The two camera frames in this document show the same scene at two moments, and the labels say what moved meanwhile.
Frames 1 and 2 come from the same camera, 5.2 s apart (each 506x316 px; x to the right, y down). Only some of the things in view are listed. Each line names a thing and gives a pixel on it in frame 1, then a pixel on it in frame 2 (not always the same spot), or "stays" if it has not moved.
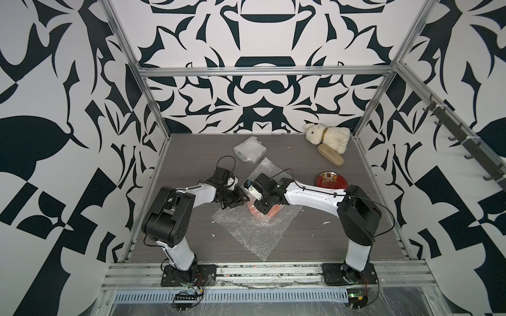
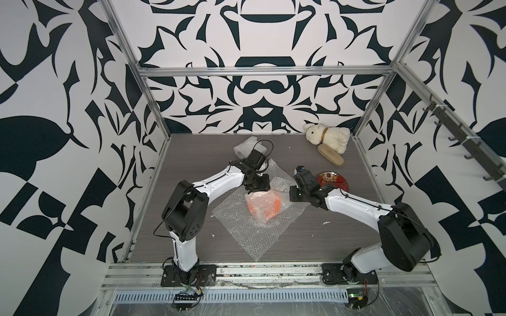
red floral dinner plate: x=331 y=180 stays
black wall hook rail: x=463 y=135 stays
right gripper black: x=261 y=208 -> x=292 y=197
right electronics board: x=357 y=297 stays
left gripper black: x=238 y=197 -> x=265 y=185
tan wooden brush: x=330 y=154 stays
